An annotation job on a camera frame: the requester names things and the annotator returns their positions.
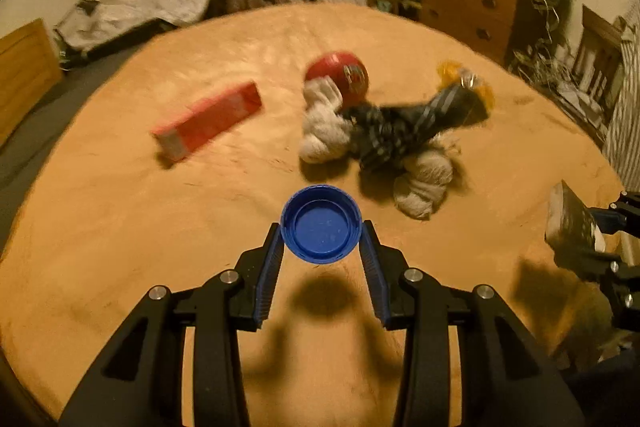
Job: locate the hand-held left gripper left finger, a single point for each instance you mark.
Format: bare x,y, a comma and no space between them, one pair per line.
267,277

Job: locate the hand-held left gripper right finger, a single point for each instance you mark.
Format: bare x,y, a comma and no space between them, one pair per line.
375,277

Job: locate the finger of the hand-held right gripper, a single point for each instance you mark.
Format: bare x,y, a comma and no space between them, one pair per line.
622,287
625,214

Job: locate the blue plastic lid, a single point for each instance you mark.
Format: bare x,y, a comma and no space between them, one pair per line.
320,227

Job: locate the striped hanging cloth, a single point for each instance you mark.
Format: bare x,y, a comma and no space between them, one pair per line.
625,117

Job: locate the grey knotted sock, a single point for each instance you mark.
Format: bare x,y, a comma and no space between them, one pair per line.
422,179
325,132

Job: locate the black striped sock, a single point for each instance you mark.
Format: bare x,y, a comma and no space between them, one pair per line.
400,127

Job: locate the wooden chair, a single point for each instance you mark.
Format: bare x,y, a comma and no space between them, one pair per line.
597,52

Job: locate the red cardboard box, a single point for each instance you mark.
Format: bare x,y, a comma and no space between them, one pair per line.
210,119

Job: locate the yellow crumpled wrapper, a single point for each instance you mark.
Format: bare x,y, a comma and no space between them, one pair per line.
482,94

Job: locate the red ball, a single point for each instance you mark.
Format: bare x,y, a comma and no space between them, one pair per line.
340,69

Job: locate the wooden chest of drawers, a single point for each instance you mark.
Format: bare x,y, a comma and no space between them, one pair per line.
470,12

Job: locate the dark grey bed sheet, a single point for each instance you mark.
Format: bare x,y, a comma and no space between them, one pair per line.
30,137

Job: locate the wooden headboard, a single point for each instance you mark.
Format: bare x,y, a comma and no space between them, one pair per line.
25,72

